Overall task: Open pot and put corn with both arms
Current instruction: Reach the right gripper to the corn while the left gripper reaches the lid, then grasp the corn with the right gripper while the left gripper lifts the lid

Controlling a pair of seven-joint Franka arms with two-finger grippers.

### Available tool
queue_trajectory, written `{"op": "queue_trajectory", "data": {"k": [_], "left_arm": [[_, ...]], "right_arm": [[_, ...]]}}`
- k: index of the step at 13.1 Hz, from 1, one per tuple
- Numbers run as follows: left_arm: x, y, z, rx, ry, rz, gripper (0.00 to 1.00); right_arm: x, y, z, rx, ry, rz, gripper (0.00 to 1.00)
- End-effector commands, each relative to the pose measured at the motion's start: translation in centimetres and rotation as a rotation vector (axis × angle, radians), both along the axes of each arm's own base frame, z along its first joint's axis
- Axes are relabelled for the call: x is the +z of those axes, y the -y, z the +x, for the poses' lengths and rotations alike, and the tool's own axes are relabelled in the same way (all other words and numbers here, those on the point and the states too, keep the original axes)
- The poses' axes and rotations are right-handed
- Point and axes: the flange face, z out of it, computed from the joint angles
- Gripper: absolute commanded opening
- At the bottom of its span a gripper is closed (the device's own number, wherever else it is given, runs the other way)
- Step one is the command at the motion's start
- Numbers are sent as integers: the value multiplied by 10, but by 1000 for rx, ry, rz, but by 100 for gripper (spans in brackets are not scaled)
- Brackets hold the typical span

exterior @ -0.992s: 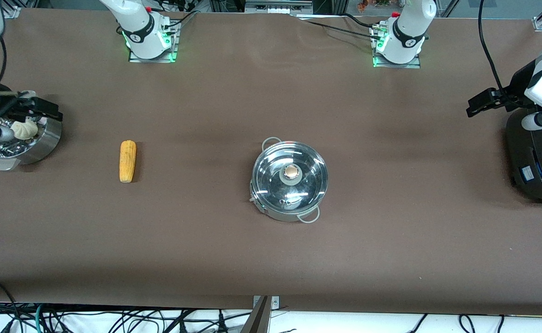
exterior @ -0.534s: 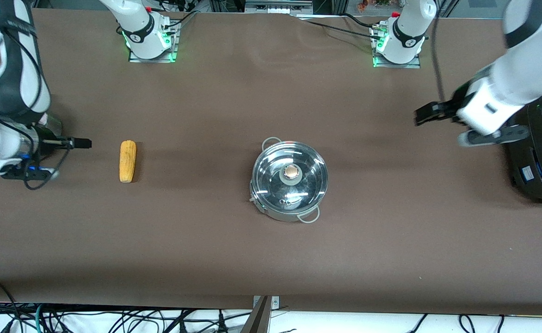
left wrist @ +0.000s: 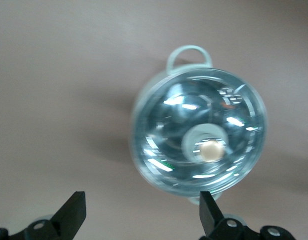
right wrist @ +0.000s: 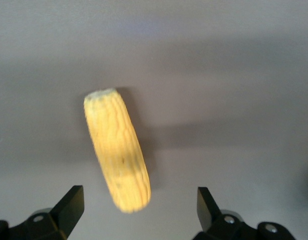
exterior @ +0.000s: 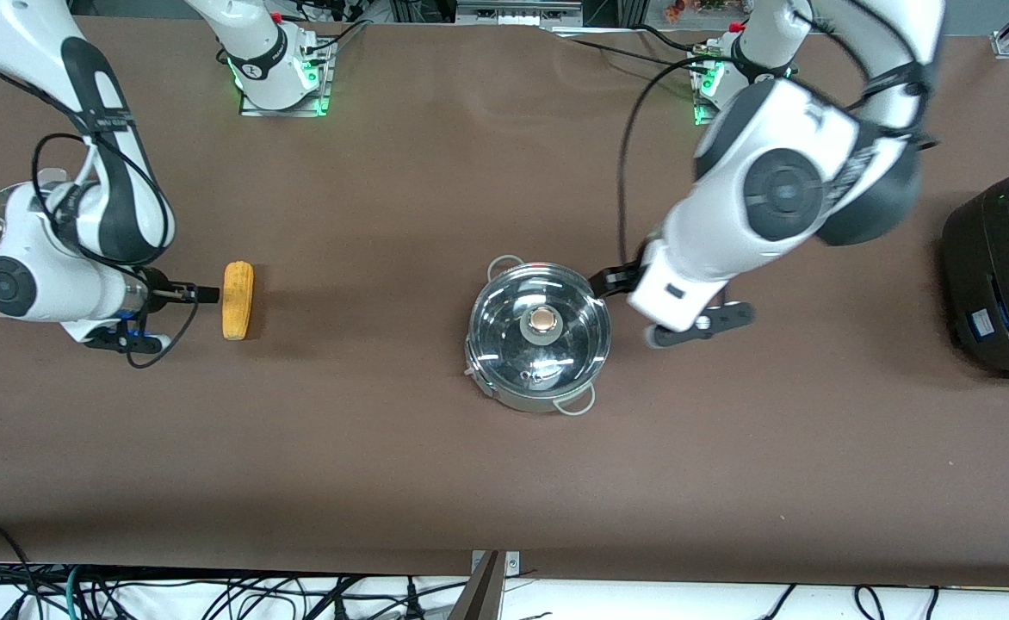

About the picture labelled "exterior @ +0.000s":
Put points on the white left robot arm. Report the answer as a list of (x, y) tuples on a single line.
[(784, 194)]

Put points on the black rice cooker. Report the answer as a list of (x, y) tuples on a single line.
[(1004, 275)]

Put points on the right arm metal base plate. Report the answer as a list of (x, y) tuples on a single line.
[(319, 82)]

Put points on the glass pot lid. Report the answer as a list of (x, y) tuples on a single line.
[(541, 331)]

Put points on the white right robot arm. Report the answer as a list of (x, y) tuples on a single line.
[(5, 284)]

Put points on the stainless steel cooking pot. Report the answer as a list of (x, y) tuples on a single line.
[(547, 400)]

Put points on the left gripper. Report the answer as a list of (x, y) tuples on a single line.
[(609, 279)]

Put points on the yellow corn cob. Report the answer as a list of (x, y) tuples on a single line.
[(238, 301)]

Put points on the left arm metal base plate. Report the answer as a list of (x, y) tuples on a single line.
[(704, 71)]

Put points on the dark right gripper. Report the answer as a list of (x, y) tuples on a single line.
[(157, 285)]

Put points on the metal table edge bracket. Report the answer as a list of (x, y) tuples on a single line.
[(511, 564)]

